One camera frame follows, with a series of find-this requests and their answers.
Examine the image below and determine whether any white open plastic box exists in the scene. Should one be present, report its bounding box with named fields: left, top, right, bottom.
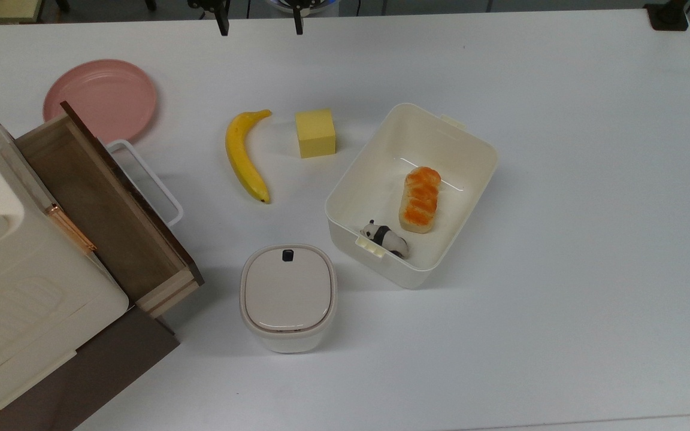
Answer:
left=325, top=102, right=499, bottom=290

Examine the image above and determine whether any dark brown wooden cabinet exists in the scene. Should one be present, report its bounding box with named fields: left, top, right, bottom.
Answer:
left=0, top=305, right=181, bottom=431

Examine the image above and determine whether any orange glazed bread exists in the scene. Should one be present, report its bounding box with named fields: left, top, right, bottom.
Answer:
left=398, top=166, right=442, bottom=234

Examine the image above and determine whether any copper latch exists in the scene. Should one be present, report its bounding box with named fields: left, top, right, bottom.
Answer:
left=44, top=203, right=98, bottom=253

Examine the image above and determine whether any yellow banana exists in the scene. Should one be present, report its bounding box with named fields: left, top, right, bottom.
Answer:
left=225, top=109, right=273, bottom=205

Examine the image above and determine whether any black clamp base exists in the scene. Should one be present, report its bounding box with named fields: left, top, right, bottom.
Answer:
left=644, top=0, right=690, bottom=32

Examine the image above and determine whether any cream trash can with lid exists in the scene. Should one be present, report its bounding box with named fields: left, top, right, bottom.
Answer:
left=239, top=244, right=338, bottom=354

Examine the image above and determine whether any white drawer handle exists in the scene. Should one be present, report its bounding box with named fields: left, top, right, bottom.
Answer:
left=105, top=139, right=184, bottom=228

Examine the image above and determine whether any panda toy figure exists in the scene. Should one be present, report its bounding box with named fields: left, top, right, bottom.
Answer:
left=360, top=219, right=410, bottom=259

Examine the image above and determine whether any cream storage box with handles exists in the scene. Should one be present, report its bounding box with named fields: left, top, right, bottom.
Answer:
left=0, top=87, right=130, bottom=429

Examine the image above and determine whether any pink plate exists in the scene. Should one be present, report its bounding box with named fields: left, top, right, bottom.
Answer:
left=43, top=59, right=159, bottom=145

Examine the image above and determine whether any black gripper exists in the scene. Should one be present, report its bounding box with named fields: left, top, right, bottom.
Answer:
left=187, top=0, right=317, bottom=37

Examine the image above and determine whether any yellow foam cube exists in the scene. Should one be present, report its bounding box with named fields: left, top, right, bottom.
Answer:
left=295, top=108, right=337, bottom=159

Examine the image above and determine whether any open wooden drawer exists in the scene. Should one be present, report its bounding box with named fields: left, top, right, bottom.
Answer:
left=14, top=101, right=205, bottom=319

